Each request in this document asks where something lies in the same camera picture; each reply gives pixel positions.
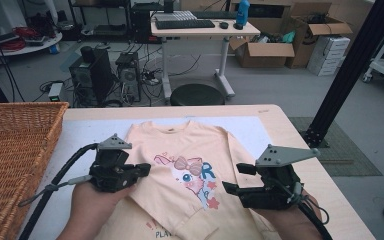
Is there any thick black gripper cable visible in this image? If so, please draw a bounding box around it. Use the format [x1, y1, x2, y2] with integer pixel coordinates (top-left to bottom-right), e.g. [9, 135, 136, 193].
[293, 191, 334, 240]
[18, 143, 99, 240]

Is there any person's right hand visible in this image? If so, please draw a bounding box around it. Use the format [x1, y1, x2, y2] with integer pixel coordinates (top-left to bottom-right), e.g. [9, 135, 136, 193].
[253, 189, 323, 234]

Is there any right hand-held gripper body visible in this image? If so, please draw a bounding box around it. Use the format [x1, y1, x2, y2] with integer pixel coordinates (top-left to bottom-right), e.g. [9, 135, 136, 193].
[239, 143, 321, 211]

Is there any blue bottle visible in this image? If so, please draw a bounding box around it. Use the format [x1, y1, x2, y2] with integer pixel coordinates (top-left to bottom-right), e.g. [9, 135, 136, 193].
[235, 0, 251, 27]

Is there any white power box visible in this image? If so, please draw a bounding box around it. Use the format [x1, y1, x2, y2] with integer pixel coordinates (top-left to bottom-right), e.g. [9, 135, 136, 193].
[48, 82, 64, 103]

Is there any grey floor mat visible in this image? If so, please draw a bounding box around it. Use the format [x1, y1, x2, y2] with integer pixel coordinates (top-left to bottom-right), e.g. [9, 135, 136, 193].
[289, 116, 383, 178]

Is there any tall open cardboard box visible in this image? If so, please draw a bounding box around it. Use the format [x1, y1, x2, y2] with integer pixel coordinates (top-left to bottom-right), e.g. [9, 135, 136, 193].
[284, 2, 354, 69]

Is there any white table mat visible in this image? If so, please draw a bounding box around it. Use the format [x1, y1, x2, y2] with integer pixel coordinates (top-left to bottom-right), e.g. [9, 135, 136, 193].
[16, 115, 274, 240]

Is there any red cable coil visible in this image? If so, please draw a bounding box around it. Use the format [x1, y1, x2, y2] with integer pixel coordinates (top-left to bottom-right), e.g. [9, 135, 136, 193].
[0, 26, 39, 51]

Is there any stack of white boxes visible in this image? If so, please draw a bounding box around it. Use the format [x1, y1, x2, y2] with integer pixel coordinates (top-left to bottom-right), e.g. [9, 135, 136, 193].
[307, 35, 351, 77]

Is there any large black computer tower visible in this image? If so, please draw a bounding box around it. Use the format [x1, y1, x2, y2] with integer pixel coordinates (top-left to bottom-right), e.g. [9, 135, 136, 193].
[68, 46, 113, 108]

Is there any white keyboard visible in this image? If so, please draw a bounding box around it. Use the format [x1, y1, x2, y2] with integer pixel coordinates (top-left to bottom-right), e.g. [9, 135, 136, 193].
[153, 10, 198, 22]

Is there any thin grey cord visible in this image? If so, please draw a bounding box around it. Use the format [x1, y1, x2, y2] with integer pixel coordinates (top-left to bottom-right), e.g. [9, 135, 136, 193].
[18, 174, 94, 208]

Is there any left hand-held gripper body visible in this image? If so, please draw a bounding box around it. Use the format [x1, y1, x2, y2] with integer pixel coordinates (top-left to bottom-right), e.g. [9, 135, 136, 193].
[88, 133, 139, 194]

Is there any black metal shelf rack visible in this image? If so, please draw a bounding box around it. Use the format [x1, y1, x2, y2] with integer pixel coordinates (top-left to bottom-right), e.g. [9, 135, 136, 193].
[68, 0, 131, 38]

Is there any small grey computer tower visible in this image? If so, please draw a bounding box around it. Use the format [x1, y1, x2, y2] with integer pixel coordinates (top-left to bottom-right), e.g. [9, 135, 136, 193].
[115, 51, 142, 104]

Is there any peach cartoon print shirt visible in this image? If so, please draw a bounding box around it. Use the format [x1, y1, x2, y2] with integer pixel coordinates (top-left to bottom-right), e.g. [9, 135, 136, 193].
[94, 119, 281, 240]

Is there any person's left hand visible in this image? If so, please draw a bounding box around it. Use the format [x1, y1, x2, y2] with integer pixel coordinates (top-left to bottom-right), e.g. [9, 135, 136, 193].
[70, 181, 136, 234]

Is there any black computer under desk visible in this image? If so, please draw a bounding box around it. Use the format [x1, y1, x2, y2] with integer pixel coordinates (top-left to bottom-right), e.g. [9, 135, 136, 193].
[129, 3, 163, 44]

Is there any black metal frame post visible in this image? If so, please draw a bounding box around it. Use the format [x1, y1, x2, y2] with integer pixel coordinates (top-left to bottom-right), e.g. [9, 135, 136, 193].
[304, 0, 384, 148]

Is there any round white table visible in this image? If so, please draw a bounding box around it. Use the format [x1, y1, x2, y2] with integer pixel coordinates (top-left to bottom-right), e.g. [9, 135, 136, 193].
[0, 31, 63, 57]

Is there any low open cardboard box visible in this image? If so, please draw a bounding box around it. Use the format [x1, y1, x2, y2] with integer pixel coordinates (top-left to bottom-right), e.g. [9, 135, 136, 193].
[229, 31, 296, 69]

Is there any black keyboard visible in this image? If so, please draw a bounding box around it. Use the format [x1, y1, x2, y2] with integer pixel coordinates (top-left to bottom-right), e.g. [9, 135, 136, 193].
[154, 19, 216, 30]
[191, 10, 239, 20]

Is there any black round stool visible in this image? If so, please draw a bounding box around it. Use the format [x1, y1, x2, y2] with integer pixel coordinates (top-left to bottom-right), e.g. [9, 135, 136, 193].
[169, 83, 226, 107]

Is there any white-legged wooden desk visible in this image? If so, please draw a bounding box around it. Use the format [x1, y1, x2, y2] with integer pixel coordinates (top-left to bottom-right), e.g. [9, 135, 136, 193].
[149, 9, 262, 101]

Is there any woven wicker basket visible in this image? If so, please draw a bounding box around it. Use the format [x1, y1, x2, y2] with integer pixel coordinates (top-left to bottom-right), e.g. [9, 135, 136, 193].
[0, 101, 70, 240]

